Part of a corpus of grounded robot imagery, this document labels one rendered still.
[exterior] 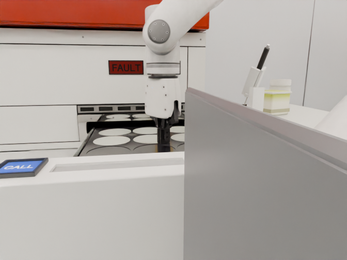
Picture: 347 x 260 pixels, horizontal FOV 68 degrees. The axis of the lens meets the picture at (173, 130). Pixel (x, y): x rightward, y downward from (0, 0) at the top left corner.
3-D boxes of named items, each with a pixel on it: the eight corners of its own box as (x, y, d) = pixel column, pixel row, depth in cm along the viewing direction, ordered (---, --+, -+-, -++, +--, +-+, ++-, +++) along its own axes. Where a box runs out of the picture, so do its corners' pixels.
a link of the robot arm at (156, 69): (138, 64, 65) (139, 76, 66) (159, 63, 59) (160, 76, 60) (164, 64, 71) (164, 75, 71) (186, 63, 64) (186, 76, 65)
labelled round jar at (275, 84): (264, 105, 95) (266, 79, 93) (281, 104, 96) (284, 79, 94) (274, 108, 88) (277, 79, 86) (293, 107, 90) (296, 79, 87)
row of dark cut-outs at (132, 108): (78, 112, 90) (77, 106, 89) (201, 110, 96) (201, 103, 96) (78, 113, 89) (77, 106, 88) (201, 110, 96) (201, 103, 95)
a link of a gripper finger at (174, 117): (167, 90, 64) (157, 103, 68) (180, 116, 61) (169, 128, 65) (171, 90, 65) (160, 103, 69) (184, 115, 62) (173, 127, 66)
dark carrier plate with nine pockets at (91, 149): (96, 129, 87) (95, 128, 87) (194, 126, 93) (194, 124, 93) (75, 165, 54) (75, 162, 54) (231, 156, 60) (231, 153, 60)
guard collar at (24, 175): (6, 163, 36) (5, 159, 36) (49, 161, 37) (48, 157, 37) (-16, 179, 31) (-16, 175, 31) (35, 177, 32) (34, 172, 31)
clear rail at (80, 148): (92, 130, 88) (91, 126, 88) (96, 130, 88) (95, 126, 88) (66, 171, 52) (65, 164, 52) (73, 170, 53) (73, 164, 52)
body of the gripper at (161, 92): (139, 72, 67) (140, 115, 69) (163, 72, 59) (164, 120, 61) (162, 72, 71) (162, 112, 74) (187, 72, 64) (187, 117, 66)
